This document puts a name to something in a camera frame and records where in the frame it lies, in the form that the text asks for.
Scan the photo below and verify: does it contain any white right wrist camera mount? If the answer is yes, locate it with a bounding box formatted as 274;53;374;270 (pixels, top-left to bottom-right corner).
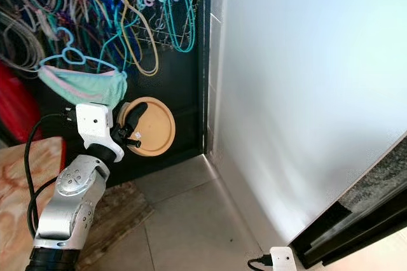
270;247;297;271

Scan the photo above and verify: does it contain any light blue plastic hanger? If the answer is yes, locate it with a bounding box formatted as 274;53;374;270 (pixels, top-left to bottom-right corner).
38;26;128;78

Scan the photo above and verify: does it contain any red bag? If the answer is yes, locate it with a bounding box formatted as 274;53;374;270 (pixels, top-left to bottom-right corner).
0;61;36;144

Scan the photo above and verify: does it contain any brown floor mat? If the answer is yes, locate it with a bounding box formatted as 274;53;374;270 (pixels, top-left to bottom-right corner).
73;181;155;268

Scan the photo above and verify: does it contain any black granite counter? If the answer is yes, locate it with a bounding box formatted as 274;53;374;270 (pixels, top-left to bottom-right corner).
288;132;407;269

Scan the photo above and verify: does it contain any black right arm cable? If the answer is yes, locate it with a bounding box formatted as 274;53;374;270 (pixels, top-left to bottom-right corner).
247;254;273;269

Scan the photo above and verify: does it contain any teal wire hanger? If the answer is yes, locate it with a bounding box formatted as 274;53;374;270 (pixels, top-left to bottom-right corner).
161;0;195;53

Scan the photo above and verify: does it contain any yellow wire hanger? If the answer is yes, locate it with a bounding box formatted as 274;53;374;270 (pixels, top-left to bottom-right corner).
95;0;160;76

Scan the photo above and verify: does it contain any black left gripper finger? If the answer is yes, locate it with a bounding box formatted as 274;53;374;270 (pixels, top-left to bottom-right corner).
127;101;149;134

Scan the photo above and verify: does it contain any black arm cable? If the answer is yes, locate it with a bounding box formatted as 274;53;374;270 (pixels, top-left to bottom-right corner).
247;254;273;269
25;113;77;240

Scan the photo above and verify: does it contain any white fridge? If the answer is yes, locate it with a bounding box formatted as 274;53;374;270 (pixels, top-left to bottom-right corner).
205;0;407;246

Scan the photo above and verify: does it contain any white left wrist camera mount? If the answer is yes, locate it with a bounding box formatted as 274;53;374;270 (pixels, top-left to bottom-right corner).
75;102;125;162

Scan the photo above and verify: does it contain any teal garment with pink trim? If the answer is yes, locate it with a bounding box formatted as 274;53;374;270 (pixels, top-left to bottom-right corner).
37;66;128;108

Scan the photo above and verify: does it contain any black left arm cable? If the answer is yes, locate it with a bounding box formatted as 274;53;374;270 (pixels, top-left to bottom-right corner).
25;113;77;240

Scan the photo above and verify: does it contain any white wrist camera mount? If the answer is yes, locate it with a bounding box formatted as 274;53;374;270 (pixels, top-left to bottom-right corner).
270;247;297;271
75;102;125;162

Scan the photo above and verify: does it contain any round wooden tray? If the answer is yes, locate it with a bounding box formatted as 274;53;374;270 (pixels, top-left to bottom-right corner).
118;97;176;157

